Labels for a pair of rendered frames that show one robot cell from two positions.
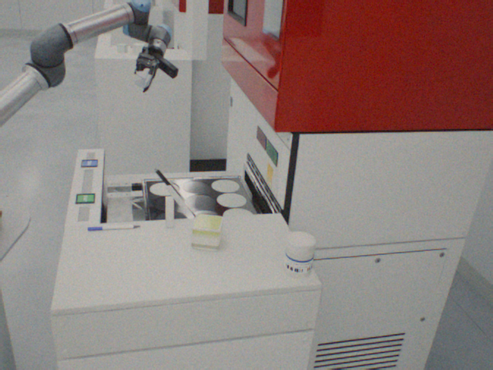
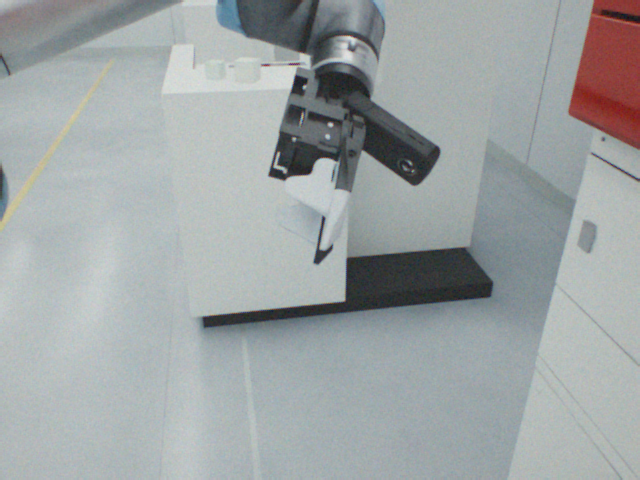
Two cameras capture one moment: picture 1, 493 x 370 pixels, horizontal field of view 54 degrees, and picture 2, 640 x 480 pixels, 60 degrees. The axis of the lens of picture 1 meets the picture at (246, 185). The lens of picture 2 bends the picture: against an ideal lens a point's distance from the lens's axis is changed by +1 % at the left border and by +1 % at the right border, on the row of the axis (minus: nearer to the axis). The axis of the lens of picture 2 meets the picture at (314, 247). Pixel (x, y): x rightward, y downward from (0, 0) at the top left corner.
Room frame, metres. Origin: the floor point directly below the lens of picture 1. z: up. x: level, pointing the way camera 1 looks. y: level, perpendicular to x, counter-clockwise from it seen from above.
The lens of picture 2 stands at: (1.37, 0.38, 1.42)
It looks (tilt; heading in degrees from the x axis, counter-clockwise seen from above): 30 degrees down; 5
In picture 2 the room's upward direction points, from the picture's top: straight up
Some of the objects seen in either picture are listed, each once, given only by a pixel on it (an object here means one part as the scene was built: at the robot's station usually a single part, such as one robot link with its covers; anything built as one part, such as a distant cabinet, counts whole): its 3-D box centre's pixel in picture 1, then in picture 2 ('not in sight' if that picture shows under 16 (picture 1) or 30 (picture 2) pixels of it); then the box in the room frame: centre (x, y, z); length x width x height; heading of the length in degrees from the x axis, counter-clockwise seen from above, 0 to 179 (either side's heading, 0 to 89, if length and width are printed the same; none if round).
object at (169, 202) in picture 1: (175, 204); not in sight; (1.17, 0.19, 1.03); 0.06 x 0.04 x 0.13; 105
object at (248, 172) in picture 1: (259, 197); not in sight; (1.51, -0.05, 0.89); 0.44 x 0.02 x 0.10; 15
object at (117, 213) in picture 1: (119, 217); not in sight; (1.35, 0.40, 0.87); 0.36 x 0.08 x 0.03; 15
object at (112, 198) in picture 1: (119, 198); not in sight; (1.42, 0.42, 0.89); 0.08 x 0.03 x 0.03; 105
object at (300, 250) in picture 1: (299, 255); not in sight; (1.00, -0.14, 1.01); 0.07 x 0.07 x 0.10
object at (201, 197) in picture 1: (200, 202); not in sight; (1.44, 0.15, 0.90); 0.34 x 0.34 x 0.01; 15
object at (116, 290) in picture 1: (185, 275); not in sight; (1.04, 0.14, 0.89); 0.62 x 0.35 x 0.14; 105
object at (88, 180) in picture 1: (89, 200); not in sight; (1.40, 0.52, 0.89); 0.55 x 0.09 x 0.14; 15
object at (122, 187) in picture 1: (119, 187); not in sight; (1.50, 0.44, 0.89); 0.08 x 0.03 x 0.03; 105
